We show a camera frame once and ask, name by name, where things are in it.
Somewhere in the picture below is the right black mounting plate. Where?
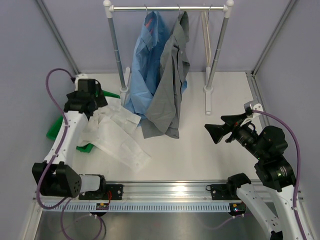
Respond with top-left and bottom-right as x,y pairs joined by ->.
205,183 -> 240,200

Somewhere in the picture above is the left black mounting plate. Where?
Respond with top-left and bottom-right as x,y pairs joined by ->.
78,184 -> 124,201

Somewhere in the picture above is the white metal clothes rack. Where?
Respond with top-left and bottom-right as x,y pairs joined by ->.
103,0 -> 235,116

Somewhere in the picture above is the white slotted cable duct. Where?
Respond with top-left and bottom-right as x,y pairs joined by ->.
53,202 -> 231,213

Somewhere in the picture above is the white shirt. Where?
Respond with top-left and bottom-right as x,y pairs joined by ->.
77,96 -> 151,172

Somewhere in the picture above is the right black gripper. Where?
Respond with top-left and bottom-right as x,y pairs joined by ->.
204,112 -> 267,161

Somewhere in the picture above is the black mounting plate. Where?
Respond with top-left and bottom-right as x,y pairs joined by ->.
205,183 -> 240,200
78,184 -> 124,201

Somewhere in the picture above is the metal wire hanger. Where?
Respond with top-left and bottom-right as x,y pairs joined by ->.
201,6 -> 212,67

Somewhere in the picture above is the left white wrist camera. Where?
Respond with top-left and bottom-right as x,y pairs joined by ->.
74,73 -> 89,85

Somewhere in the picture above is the green plastic tray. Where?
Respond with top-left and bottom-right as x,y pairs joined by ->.
46,90 -> 121,154

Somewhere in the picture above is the light blue shirt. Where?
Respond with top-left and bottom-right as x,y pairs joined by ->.
125,11 -> 178,120

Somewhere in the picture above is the grey shirt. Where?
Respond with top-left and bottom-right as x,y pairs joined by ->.
141,11 -> 190,139

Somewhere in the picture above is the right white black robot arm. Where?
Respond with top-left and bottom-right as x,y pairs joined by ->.
204,110 -> 314,240

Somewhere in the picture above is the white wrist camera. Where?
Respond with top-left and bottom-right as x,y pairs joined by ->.
74,73 -> 89,85
240,100 -> 264,127

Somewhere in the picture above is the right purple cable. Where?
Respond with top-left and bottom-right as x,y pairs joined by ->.
253,109 -> 308,240

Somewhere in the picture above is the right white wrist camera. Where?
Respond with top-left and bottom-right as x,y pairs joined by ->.
240,100 -> 264,127

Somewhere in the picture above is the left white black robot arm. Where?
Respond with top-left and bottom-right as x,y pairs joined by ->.
32,79 -> 108,200

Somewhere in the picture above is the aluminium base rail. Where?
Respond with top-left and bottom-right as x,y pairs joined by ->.
32,181 -> 305,203

